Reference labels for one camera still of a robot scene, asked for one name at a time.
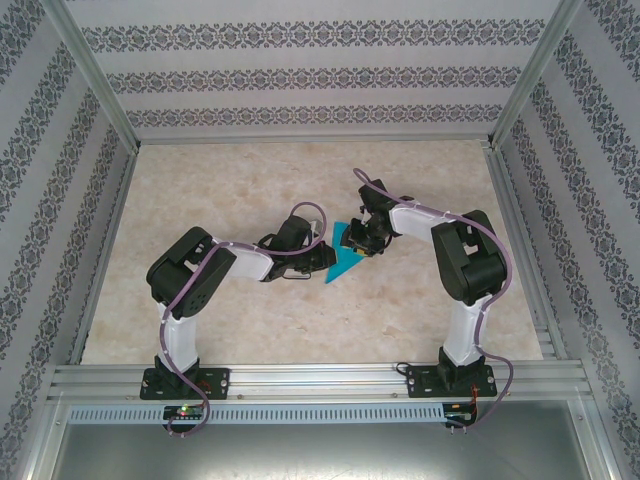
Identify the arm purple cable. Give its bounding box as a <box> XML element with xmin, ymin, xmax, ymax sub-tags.
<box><xmin>158</xmin><ymin>201</ymin><xmax>329</xmax><ymax>439</ymax></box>
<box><xmin>352</xmin><ymin>167</ymin><xmax>515</xmax><ymax>434</ymax></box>

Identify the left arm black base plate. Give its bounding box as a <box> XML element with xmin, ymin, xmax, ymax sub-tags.
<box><xmin>139</xmin><ymin>367</ymin><xmax>231</xmax><ymax>401</ymax></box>

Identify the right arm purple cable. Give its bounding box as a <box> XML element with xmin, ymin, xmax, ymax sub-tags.
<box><xmin>352</xmin><ymin>167</ymin><xmax>515</xmax><ymax>434</ymax></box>

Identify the aluminium mounting rail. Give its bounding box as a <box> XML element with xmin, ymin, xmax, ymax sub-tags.
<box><xmin>47</xmin><ymin>363</ymin><xmax>595</xmax><ymax>402</ymax></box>

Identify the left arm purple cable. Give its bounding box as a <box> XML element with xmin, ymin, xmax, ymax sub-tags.
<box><xmin>158</xmin><ymin>201</ymin><xmax>329</xmax><ymax>439</ymax></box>

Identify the aluminium table edge rail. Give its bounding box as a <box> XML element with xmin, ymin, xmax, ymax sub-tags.
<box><xmin>132</xmin><ymin>133</ymin><xmax>496</xmax><ymax>147</ymax></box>
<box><xmin>66</xmin><ymin>144</ymin><xmax>142</xmax><ymax>366</ymax></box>
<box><xmin>480</xmin><ymin>141</ymin><xmax>570</xmax><ymax>362</ymax></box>

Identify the grey slotted cable duct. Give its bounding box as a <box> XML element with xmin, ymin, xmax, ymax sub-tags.
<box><xmin>66</xmin><ymin>403</ymin><xmax>480</xmax><ymax>426</ymax></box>

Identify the grey metal sheet panel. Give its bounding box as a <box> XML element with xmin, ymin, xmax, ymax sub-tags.
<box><xmin>49</xmin><ymin>422</ymin><xmax>599</xmax><ymax>480</ymax></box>

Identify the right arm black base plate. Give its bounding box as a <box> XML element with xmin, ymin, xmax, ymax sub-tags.
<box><xmin>405</xmin><ymin>364</ymin><xmax>498</xmax><ymax>400</ymax></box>

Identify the aluminium corner post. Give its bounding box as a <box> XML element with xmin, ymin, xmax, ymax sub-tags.
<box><xmin>41</xmin><ymin>0</ymin><xmax>142</xmax><ymax>154</ymax></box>
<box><xmin>485</xmin><ymin>0</ymin><xmax>585</xmax><ymax>150</ymax></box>

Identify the teal square paper sheet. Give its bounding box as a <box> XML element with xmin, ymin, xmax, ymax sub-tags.
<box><xmin>323</xmin><ymin>220</ymin><xmax>367</xmax><ymax>287</ymax></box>

